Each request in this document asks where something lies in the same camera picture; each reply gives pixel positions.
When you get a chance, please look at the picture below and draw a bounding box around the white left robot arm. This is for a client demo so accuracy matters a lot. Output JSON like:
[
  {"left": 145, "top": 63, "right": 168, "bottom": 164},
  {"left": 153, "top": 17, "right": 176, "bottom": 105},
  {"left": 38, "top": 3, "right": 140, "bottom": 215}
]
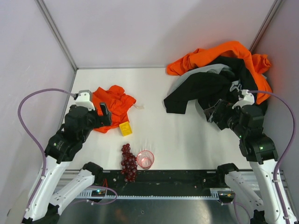
[{"left": 22, "top": 103, "right": 112, "bottom": 224}]

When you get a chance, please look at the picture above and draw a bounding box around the pink transparent plastic cup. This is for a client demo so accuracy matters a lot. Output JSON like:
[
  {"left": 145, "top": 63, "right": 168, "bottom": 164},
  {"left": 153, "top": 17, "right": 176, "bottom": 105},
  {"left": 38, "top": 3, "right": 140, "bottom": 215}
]
[{"left": 136, "top": 150, "right": 155, "bottom": 170}]

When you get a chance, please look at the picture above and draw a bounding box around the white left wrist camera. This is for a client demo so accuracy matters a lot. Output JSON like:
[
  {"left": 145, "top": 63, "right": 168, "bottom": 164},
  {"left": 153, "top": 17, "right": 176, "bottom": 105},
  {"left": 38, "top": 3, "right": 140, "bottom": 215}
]
[{"left": 74, "top": 90, "right": 95, "bottom": 111}]

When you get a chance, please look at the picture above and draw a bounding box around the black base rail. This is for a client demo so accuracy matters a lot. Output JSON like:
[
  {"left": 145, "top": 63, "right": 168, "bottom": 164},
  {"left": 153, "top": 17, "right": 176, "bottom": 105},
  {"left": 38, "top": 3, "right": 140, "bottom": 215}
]
[{"left": 95, "top": 170, "right": 228, "bottom": 197}]

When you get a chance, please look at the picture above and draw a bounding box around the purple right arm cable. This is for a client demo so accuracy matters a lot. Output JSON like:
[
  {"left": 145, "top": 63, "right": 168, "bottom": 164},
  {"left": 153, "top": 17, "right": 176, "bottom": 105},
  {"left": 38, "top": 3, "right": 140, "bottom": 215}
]
[{"left": 221, "top": 90, "right": 297, "bottom": 224}]

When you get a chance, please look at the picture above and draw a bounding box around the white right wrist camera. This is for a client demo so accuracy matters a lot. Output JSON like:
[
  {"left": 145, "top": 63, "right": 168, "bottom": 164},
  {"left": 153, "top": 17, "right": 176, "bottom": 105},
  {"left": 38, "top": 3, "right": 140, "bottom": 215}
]
[{"left": 232, "top": 90, "right": 255, "bottom": 109}]

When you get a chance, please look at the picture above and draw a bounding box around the yellow toy block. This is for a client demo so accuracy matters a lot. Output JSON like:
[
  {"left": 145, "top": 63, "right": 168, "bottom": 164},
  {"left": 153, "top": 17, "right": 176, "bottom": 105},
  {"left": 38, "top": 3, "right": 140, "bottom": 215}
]
[{"left": 119, "top": 121, "right": 133, "bottom": 136}]

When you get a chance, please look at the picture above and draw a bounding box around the grey cloth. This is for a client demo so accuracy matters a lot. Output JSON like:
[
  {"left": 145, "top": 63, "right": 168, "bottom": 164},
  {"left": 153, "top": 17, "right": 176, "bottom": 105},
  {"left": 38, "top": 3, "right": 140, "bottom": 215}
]
[{"left": 167, "top": 63, "right": 235, "bottom": 95}]

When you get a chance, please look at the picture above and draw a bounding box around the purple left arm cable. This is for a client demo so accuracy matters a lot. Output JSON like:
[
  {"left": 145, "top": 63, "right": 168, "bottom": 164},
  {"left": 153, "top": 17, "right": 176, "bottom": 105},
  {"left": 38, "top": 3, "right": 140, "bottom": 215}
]
[{"left": 18, "top": 88, "right": 119, "bottom": 210}]

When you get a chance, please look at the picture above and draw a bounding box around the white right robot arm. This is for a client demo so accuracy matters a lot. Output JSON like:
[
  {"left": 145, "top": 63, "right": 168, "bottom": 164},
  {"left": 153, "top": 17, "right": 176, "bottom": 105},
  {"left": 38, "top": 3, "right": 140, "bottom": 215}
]
[{"left": 208, "top": 99, "right": 299, "bottom": 224}]

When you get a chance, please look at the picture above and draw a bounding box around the red plastic grape bunch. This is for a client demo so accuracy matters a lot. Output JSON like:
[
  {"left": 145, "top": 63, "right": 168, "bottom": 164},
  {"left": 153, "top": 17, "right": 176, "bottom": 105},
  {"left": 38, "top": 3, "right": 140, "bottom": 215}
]
[{"left": 121, "top": 143, "right": 137, "bottom": 182}]

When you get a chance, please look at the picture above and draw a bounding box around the black cloth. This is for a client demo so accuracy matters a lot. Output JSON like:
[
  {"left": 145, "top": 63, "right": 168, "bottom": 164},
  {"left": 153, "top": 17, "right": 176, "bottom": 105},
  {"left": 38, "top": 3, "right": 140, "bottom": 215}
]
[{"left": 164, "top": 56, "right": 257, "bottom": 114}]

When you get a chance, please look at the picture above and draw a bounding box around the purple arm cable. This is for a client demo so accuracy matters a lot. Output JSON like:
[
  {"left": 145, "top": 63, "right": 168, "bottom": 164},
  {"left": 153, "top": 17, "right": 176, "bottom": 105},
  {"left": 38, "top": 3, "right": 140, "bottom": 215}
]
[
  {"left": 18, "top": 88, "right": 119, "bottom": 210},
  {"left": 221, "top": 90, "right": 297, "bottom": 224}
]

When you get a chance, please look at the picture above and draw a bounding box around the left corner metal post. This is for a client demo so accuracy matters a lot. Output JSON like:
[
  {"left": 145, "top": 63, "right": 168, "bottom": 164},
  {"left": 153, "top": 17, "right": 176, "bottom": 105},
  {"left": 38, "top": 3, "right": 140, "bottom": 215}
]
[{"left": 35, "top": 0, "right": 78, "bottom": 72}]

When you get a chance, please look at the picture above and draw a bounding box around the right corner metal post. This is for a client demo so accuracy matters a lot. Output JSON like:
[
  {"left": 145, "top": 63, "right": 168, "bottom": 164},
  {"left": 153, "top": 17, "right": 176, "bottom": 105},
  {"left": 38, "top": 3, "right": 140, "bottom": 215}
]
[{"left": 249, "top": 0, "right": 285, "bottom": 53}]

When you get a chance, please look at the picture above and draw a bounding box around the small orange drawstring cloth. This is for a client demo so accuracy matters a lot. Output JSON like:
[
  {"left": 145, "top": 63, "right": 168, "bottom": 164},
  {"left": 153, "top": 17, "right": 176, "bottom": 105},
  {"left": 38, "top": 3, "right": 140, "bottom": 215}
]
[{"left": 92, "top": 85, "right": 144, "bottom": 133}]

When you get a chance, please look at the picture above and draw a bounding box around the corner metal post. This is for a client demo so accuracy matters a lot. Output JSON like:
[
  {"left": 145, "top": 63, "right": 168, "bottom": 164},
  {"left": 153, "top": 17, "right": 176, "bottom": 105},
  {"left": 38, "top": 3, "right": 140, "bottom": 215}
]
[
  {"left": 249, "top": 0, "right": 285, "bottom": 53},
  {"left": 35, "top": 0, "right": 78, "bottom": 72}
]

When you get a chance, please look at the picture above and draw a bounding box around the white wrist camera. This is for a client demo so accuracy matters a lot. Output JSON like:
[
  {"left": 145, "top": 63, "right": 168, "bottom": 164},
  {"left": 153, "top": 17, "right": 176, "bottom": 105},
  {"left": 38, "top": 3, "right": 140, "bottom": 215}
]
[
  {"left": 74, "top": 90, "right": 95, "bottom": 111},
  {"left": 232, "top": 90, "right": 255, "bottom": 109}
]

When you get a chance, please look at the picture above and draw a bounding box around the white slotted cable duct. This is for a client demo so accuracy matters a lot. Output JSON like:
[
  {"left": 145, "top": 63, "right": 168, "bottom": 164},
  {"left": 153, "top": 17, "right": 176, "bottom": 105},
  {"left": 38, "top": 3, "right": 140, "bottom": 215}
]
[{"left": 76, "top": 188, "right": 233, "bottom": 200}]

